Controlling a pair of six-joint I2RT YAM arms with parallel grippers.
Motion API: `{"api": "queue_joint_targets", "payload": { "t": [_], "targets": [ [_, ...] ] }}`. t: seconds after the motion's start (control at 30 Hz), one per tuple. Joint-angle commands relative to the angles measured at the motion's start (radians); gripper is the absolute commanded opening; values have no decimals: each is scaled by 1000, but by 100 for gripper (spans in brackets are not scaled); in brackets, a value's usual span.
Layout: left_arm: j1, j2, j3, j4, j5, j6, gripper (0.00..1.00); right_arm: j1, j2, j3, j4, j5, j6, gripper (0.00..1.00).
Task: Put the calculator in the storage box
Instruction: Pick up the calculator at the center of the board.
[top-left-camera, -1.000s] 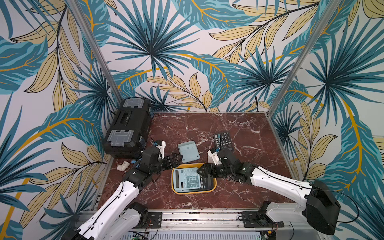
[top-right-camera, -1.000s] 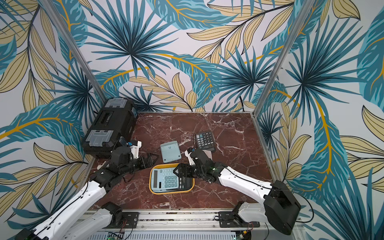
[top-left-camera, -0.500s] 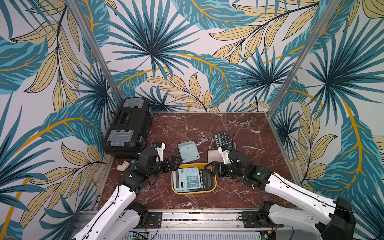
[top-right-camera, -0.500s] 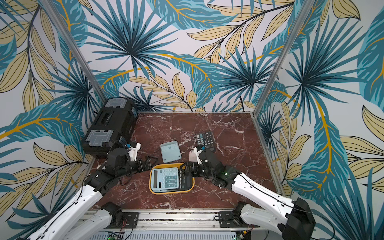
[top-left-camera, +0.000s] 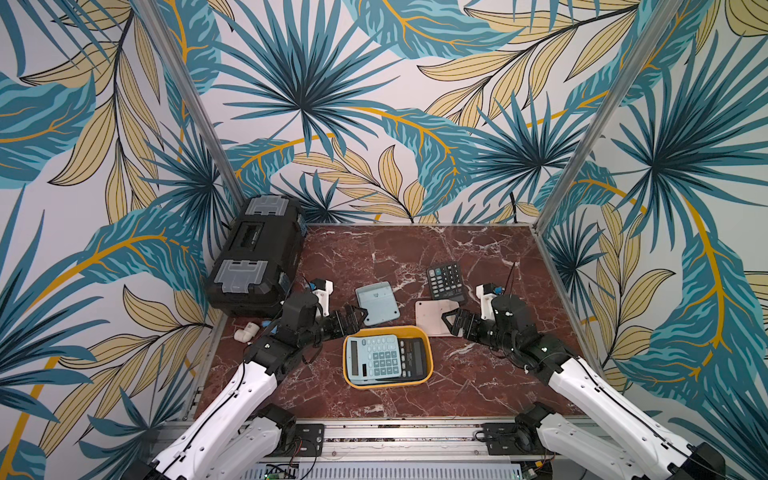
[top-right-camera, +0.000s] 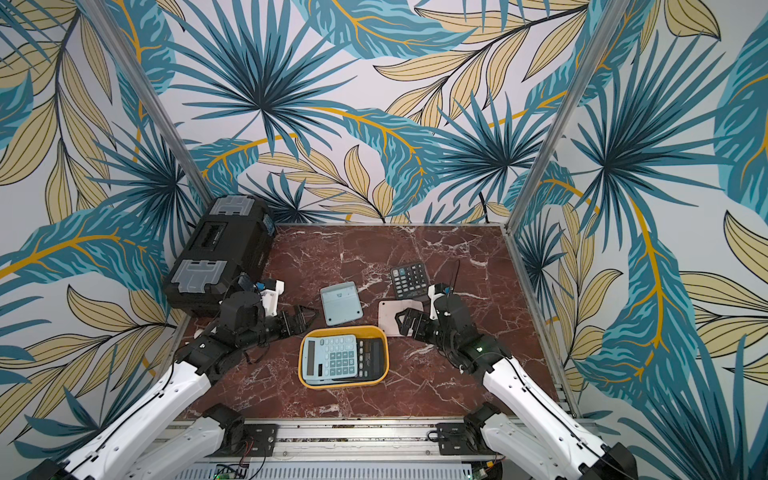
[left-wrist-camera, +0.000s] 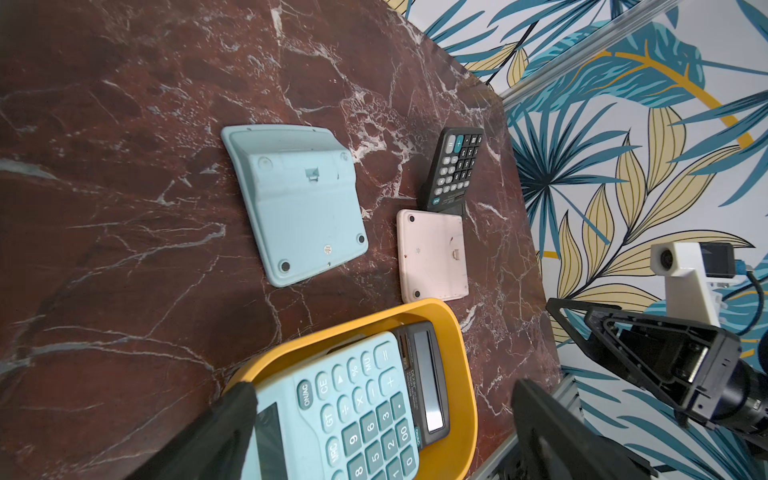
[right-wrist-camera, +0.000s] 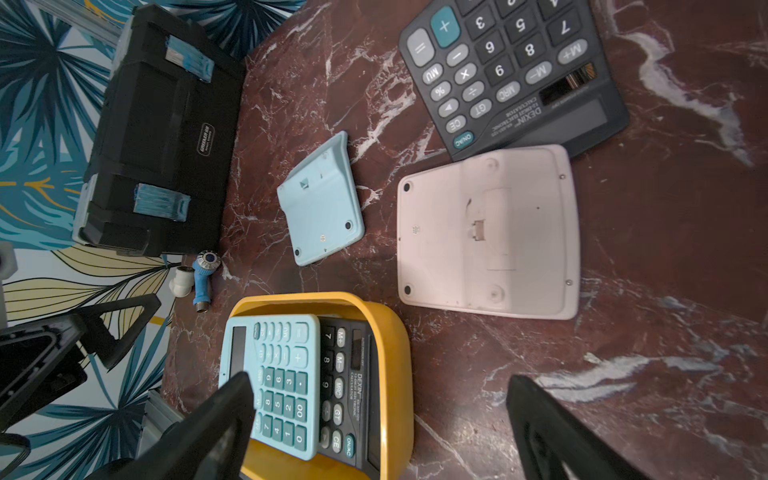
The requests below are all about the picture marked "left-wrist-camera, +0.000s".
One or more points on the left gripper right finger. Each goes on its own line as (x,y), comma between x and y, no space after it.
(554,444)

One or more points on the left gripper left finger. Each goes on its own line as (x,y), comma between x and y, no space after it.
(213,446)

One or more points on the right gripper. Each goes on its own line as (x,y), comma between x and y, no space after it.
(691,367)

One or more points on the pink calculator face down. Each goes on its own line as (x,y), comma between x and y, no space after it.
(431,256)

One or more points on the light blue calculator face up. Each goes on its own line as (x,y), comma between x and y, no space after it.
(344,415)

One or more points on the black calculator face down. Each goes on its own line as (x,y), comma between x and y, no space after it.
(425,381)

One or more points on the black calculator with grey keys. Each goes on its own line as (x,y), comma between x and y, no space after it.
(444,190)

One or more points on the light blue calculator face down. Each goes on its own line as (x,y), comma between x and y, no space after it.
(299,189)

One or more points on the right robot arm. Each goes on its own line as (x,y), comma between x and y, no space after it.
(752,421)

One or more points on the yellow plastic storage tray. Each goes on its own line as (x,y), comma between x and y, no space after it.
(449,458)

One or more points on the right aluminium frame post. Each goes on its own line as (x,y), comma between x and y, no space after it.
(582,51)

